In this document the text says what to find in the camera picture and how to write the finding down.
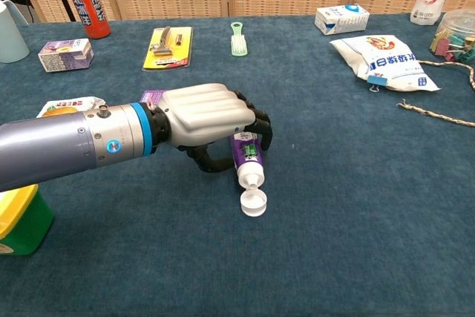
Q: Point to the light blue plastic cup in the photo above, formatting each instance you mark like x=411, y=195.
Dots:
x=11, y=38

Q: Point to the purple box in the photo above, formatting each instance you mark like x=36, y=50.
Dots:
x=152, y=95

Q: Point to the orange soda can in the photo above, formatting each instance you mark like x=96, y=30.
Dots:
x=89, y=9

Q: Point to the burger snack packet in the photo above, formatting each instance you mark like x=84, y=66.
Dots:
x=67, y=103

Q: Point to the purple white toothpaste tube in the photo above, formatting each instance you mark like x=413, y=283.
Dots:
x=249, y=168

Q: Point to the blue binder clip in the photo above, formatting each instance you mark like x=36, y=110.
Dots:
x=377, y=79

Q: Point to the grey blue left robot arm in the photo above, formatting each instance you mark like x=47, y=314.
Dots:
x=55, y=146

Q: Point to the small purple white carton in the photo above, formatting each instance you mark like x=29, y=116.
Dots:
x=65, y=55

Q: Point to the razor on yellow card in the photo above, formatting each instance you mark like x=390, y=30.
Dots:
x=167, y=51

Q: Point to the yellow lidded green container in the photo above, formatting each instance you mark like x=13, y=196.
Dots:
x=26, y=228

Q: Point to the white blue milk carton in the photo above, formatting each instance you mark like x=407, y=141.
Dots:
x=341, y=20

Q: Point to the white powder bag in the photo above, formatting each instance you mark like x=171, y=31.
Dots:
x=389, y=61

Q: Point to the clear jar of binder clips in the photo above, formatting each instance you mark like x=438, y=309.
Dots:
x=456, y=35

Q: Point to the green plastic brush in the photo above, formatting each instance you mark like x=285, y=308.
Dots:
x=238, y=48

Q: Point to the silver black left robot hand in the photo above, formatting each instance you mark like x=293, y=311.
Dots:
x=204, y=113

